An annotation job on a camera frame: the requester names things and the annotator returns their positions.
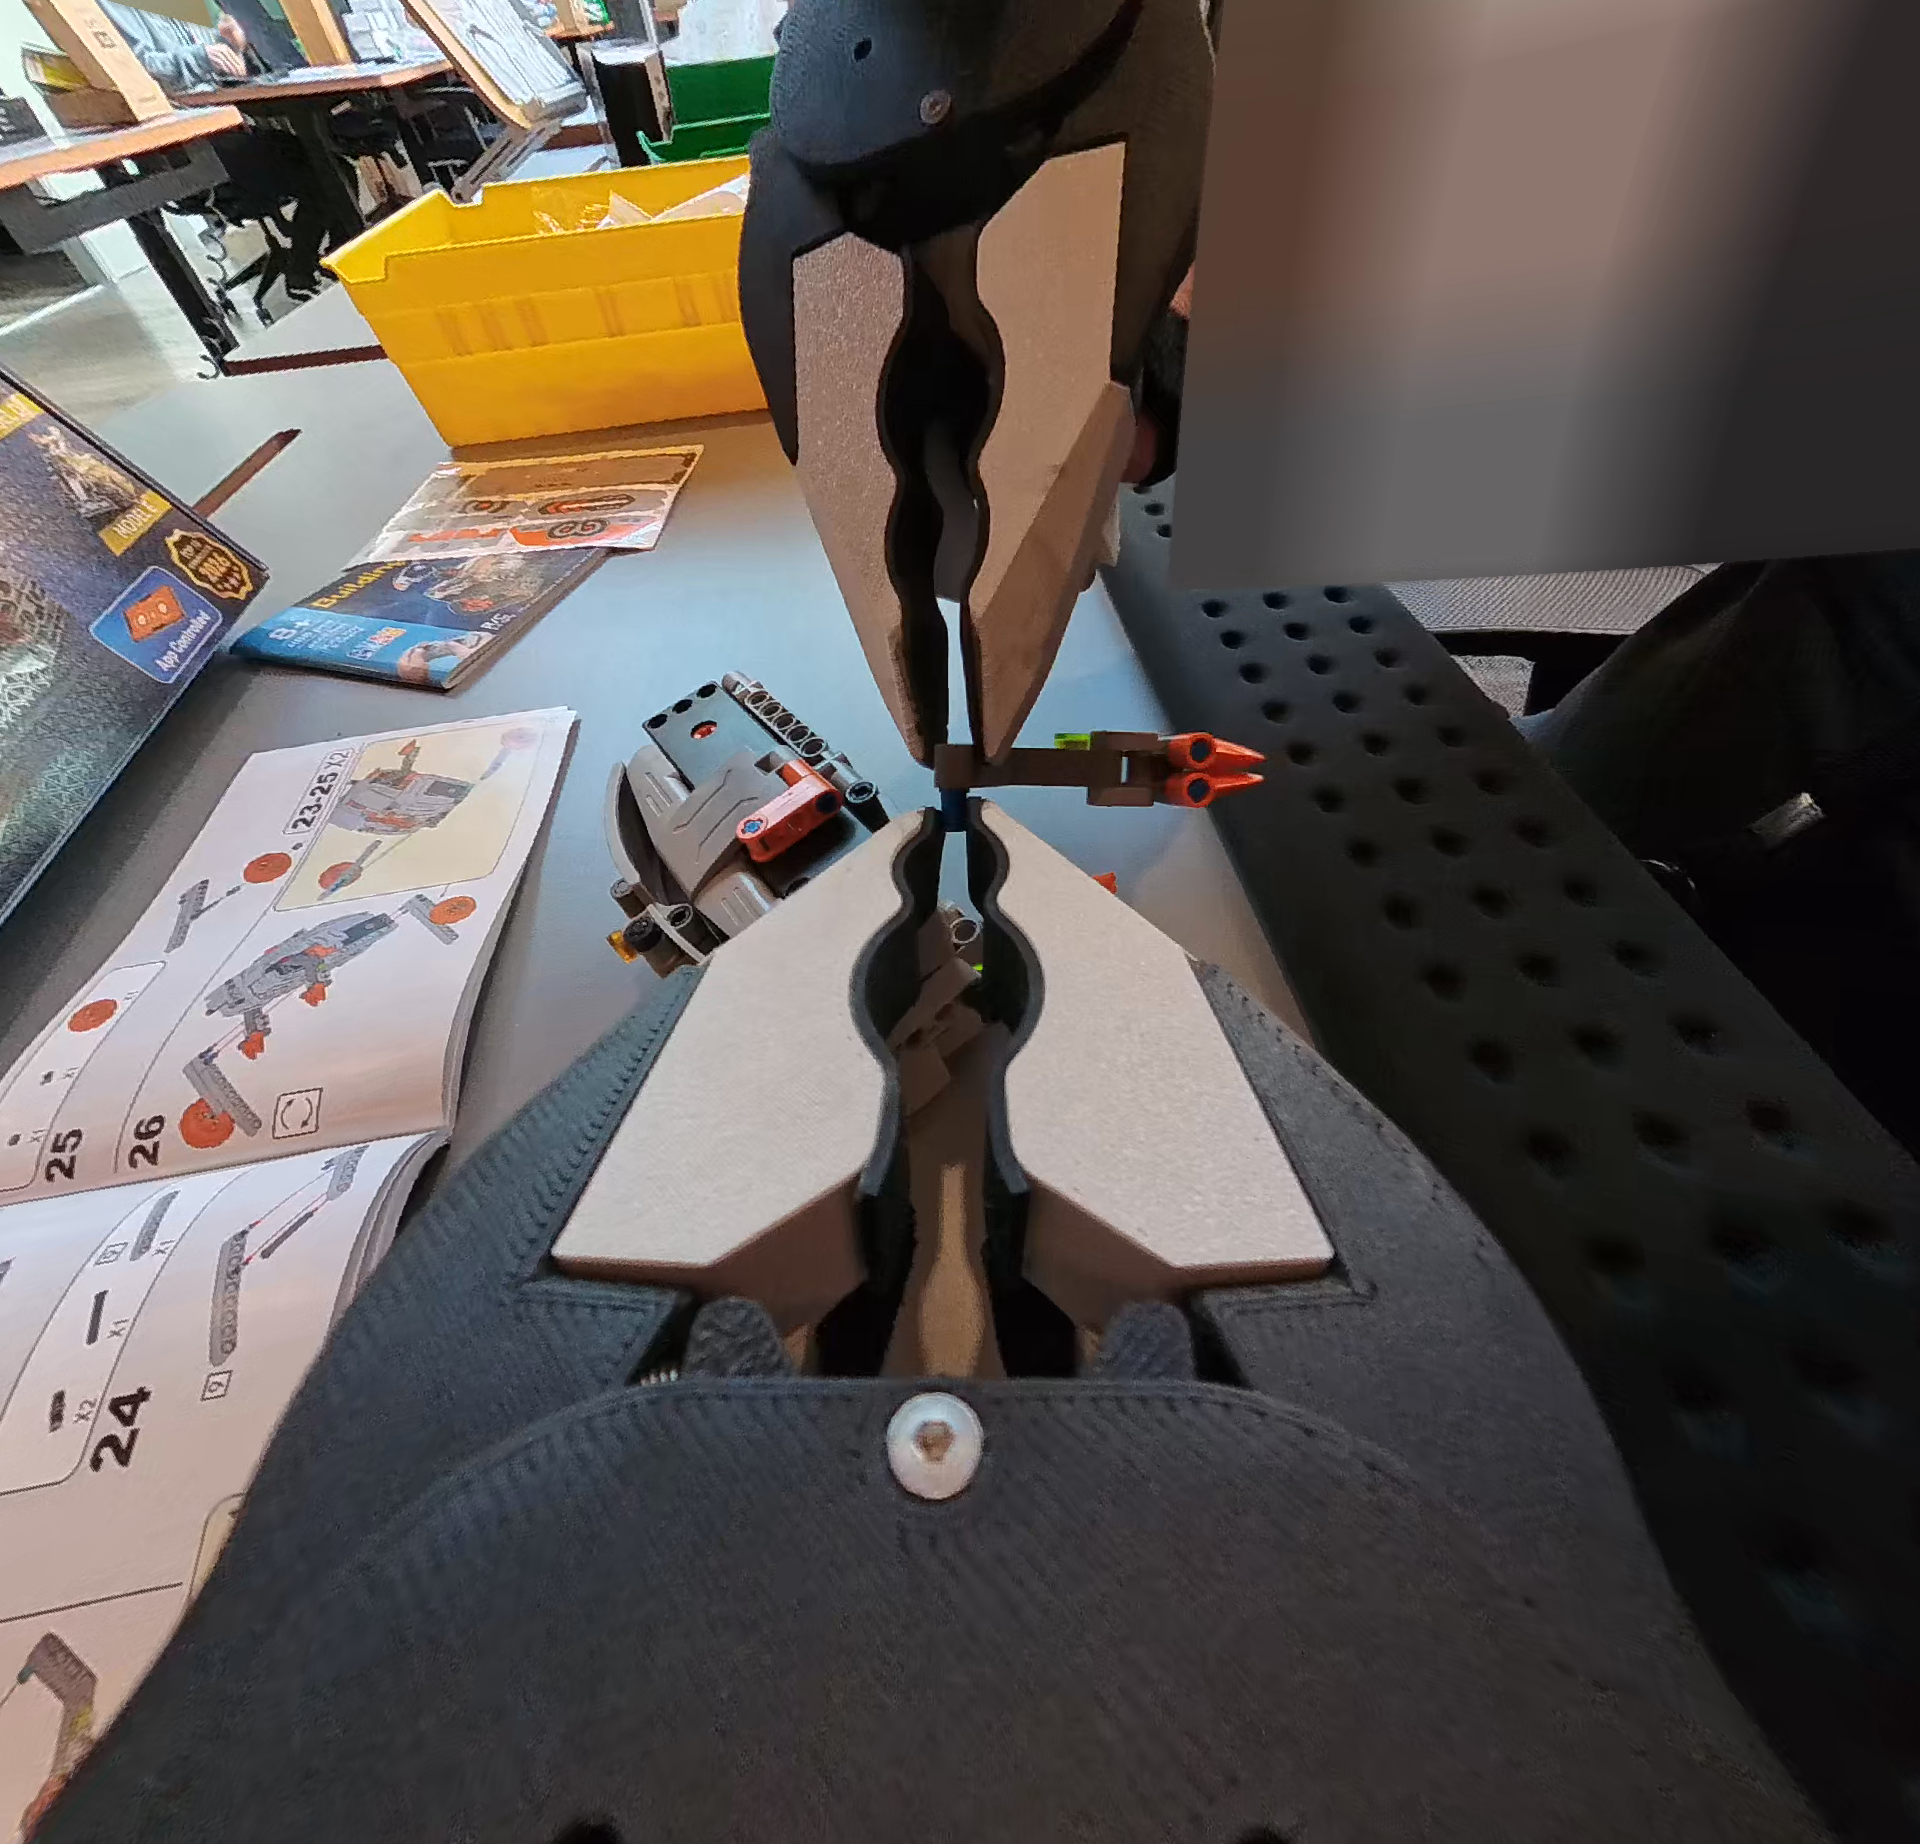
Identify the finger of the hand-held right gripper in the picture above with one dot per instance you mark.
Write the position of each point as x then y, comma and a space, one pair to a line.
847, 418
1057, 344

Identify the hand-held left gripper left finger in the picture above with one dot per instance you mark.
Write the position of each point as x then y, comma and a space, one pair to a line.
752, 1125

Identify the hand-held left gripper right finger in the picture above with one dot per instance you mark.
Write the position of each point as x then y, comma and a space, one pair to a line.
1155, 1125

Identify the grey brick-built toy robot body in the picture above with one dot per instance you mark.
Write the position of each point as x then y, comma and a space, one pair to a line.
707, 825

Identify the toy arm with orange claws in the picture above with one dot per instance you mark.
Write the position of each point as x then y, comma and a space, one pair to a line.
1112, 765

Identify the green plastic crate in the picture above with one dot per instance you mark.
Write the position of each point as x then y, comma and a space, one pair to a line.
720, 97

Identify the black waste bin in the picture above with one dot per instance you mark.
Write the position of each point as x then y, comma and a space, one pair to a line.
626, 97

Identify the clear plastic bags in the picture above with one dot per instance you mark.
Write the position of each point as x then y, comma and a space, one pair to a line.
645, 207

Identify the yellow plastic bin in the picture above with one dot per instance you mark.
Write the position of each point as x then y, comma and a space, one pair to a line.
570, 328

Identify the sticker sheet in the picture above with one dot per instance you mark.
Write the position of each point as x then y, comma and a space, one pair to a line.
542, 503

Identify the black perforated chair back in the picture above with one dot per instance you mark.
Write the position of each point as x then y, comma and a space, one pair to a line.
1502, 976

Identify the tilted white board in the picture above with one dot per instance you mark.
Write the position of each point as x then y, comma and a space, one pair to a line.
465, 13

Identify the open building instruction booklet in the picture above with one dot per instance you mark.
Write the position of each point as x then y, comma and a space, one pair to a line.
300, 976

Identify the blue closed booklet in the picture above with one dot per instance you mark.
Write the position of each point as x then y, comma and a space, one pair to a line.
405, 616

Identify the brown wooden stick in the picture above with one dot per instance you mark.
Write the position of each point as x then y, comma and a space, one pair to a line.
248, 475

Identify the black office chair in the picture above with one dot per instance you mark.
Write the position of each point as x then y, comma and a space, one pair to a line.
278, 208

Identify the wooden table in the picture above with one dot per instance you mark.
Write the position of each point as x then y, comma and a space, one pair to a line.
105, 142

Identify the dark toy set box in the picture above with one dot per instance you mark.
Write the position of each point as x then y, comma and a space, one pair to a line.
92, 646

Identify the cardboard box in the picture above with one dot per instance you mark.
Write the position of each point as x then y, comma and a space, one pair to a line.
92, 52

